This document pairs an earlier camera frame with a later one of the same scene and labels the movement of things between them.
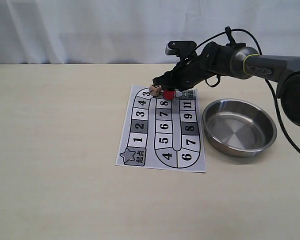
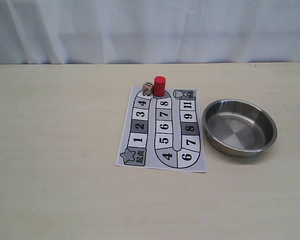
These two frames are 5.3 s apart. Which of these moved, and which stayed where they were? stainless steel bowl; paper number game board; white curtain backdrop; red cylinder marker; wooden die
Moved: red cylinder marker; wooden die
Stayed: stainless steel bowl; white curtain backdrop; paper number game board
